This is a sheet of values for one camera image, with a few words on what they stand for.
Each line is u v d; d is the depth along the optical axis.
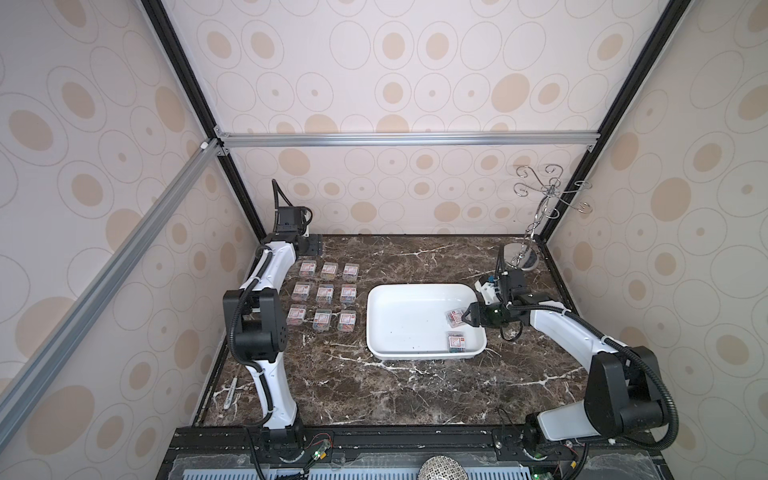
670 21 0.69
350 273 1.06
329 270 1.07
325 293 1.00
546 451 0.68
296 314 0.95
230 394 0.81
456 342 0.89
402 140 0.88
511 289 0.70
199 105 0.82
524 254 1.09
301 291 1.01
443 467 0.69
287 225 0.75
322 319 0.94
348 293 1.00
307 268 1.07
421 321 0.96
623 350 0.45
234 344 0.47
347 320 0.94
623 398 0.43
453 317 0.94
